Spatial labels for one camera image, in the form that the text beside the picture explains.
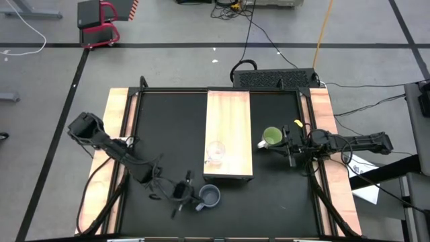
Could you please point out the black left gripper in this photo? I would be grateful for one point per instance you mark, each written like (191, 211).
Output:
(183, 191)

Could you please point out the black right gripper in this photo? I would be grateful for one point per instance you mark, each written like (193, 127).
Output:
(299, 146)

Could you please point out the green and white mug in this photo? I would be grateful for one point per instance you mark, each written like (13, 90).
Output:
(272, 135)

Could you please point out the grey ceramic mug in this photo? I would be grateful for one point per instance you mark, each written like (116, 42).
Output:
(210, 196)

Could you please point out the clear glass cup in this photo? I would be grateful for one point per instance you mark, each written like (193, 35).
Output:
(215, 153)

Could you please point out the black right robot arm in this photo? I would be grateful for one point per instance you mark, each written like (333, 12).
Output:
(363, 142)

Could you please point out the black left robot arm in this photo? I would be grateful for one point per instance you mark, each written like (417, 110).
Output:
(114, 148)

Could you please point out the yellow tag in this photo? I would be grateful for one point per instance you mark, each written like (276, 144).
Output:
(298, 123)

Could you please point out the black computer case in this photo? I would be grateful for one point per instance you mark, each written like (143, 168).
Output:
(272, 79)

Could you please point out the white paper sheet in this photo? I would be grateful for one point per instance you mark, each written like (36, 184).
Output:
(364, 171)

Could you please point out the red and black cart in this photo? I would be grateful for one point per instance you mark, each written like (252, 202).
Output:
(100, 32)

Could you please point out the black frame wooden shelf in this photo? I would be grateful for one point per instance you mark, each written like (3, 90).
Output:
(228, 117)

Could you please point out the black table frame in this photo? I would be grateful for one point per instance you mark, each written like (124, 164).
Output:
(174, 90)

